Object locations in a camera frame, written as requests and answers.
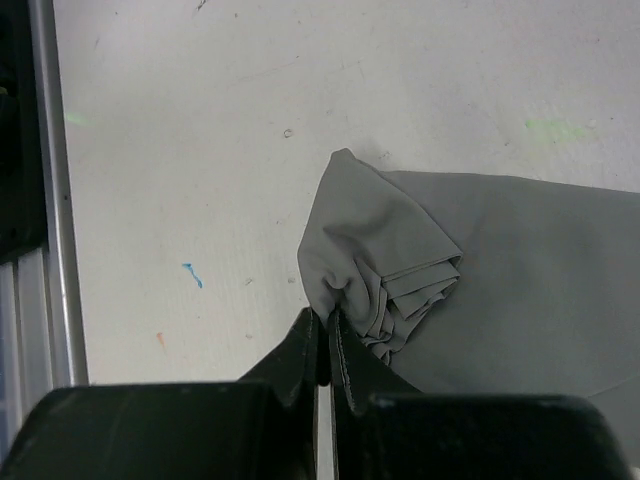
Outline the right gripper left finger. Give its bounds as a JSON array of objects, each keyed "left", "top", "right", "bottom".
[{"left": 1, "top": 309, "right": 320, "bottom": 479}]

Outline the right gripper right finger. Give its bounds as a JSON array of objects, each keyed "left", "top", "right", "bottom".
[{"left": 327, "top": 310, "right": 635, "bottom": 479}]

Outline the grey underwear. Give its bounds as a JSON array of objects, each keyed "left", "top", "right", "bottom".
[{"left": 298, "top": 149, "right": 639, "bottom": 400}]

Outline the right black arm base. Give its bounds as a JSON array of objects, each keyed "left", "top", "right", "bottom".
[{"left": 1, "top": 1, "right": 47, "bottom": 263}]

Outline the aluminium mounting rail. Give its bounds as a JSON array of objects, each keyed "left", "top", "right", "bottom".
[{"left": 0, "top": 0, "right": 90, "bottom": 426}]

